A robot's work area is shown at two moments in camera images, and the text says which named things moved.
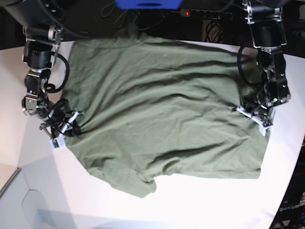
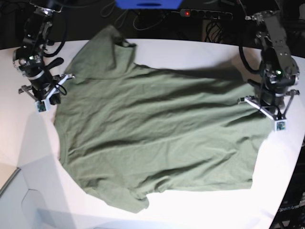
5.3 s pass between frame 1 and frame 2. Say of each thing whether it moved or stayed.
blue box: stayed
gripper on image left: moved
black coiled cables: stayed
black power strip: stayed
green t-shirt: moved
